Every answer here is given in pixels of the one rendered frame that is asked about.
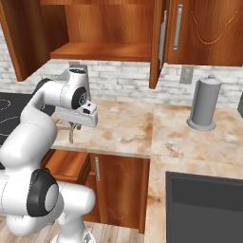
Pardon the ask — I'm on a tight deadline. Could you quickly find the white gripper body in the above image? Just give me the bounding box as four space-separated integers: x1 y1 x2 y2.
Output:
54 106 100 129

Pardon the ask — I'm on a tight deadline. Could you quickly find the open wooden drawer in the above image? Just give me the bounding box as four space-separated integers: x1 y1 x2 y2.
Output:
40 149 93 186

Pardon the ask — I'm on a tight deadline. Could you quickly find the wooden base cabinet door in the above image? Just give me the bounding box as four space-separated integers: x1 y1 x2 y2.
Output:
83 153 151 234

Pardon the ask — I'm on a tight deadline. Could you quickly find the wide open wooden cabinet door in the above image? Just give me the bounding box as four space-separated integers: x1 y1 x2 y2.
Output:
0 0 70 83

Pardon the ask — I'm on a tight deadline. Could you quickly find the narrow open wooden cabinet door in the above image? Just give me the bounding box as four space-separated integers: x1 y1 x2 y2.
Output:
148 0 170 90

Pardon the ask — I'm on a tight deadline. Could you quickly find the black hob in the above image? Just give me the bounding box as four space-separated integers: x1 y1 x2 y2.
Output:
0 91 57 170

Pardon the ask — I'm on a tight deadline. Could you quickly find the grey paper towel holder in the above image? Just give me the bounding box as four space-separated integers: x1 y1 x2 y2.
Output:
186 74 223 132

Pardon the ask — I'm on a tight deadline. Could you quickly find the dark sink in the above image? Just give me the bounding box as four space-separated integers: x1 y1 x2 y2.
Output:
164 171 243 243

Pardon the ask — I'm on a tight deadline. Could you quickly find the dark appliance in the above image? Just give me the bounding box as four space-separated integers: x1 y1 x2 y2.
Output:
236 91 243 120

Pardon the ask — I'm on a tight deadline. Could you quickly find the silver base cabinet handle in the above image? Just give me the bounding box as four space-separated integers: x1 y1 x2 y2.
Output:
94 157 102 182

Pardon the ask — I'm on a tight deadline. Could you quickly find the open wooden wall cabinet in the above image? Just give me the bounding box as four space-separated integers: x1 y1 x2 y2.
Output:
39 0 159 63

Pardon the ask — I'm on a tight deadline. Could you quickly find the silver handle on open door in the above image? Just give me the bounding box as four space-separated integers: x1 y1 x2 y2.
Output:
158 9 168 70

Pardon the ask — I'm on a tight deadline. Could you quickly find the silver handle on closed door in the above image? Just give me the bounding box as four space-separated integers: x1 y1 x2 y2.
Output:
172 3 184 52

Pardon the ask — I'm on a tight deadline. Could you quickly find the closed wooden wall cabinet door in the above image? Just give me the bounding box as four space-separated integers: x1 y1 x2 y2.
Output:
166 0 243 67

